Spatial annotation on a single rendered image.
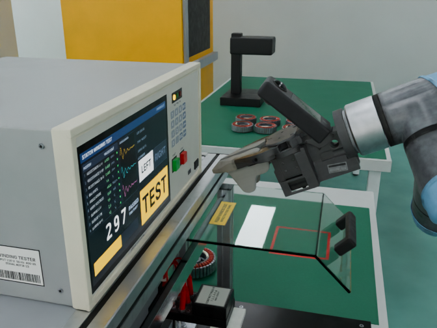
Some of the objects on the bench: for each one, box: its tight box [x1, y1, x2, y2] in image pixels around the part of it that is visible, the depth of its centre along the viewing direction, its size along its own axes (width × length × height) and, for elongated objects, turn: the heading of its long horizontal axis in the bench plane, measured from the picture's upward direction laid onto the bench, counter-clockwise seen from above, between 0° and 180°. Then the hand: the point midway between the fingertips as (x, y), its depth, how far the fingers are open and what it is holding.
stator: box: [173, 247, 216, 279], centre depth 127 cm, size 11×11×4 cm
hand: (218, 164), depth 75 cm, fingers closed
